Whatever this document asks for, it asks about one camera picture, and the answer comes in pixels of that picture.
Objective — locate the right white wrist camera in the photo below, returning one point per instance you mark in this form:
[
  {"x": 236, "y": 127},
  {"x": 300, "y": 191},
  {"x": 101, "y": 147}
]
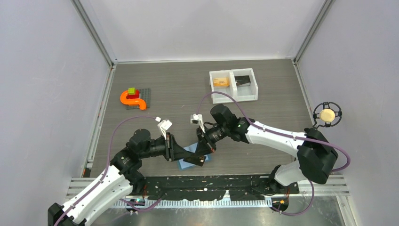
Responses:
[{"x": 197, "y": 119}]

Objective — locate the white two-compartment tray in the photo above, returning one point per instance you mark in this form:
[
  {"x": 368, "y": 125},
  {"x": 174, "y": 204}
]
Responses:
[{"x": 240, "y": 94}]

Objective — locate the orange curved toy piece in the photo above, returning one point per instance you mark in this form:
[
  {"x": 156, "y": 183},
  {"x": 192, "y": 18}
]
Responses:
[{"x": 132, "y": 102}]

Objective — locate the red toy block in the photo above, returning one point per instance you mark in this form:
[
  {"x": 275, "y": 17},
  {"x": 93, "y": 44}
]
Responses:
[{"x": 133, "y": 95}]

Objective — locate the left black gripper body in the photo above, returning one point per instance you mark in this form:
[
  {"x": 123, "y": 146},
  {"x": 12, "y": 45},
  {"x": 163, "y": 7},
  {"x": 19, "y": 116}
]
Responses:
[{"x": 168, "y": 149}]

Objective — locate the black microphone with mount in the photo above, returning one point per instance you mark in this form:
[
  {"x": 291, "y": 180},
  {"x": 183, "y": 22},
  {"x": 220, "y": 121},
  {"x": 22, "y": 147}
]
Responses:
[{"x": 326, "y": 114}]

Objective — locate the green toy cube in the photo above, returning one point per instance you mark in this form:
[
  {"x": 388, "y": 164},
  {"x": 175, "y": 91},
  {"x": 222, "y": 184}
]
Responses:
[{"x": 131, "y": 90}]

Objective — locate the black card stack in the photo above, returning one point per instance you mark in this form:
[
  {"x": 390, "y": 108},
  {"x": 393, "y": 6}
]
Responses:
[{"x": 242, "y": 81}]

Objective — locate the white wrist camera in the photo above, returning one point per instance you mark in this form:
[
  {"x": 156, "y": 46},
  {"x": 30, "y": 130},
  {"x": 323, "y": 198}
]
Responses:
[
  {"x": 163, "y": 125},
  {"x": 197, "y": 119}
]

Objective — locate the grey building baseplate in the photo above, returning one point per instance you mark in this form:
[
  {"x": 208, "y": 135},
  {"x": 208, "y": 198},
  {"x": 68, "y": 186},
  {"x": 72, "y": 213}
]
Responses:
[{"x": 144, "y": 94}]

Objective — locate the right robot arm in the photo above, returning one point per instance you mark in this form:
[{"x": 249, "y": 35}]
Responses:
[{"x": 315, "y": 159}]

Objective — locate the blue card holder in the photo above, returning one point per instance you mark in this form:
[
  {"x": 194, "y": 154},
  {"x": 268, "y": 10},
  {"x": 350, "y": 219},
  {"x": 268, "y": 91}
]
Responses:
[{"x": 182, "y": 165}]

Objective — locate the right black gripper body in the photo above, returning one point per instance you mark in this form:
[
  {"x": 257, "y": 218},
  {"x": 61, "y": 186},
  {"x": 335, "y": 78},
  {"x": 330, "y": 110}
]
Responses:
[{"x": 211, "y": 135}]

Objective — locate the orange card stack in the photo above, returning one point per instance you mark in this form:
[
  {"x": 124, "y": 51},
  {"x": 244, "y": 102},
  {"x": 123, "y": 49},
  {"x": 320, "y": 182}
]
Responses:
[{"x": 219, "y": 83}]

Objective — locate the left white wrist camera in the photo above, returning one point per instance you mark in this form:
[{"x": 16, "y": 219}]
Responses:
[{"x": 163, "y": 125}]

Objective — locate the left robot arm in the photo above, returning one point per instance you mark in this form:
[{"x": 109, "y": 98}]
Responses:
[{"x": 120, "y": 178}]

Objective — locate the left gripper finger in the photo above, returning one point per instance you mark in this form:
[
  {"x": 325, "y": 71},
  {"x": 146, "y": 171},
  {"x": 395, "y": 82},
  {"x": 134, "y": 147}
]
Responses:
[
  {"x": 180, "y": 154},
  {"x": 175, "y": 147}
]

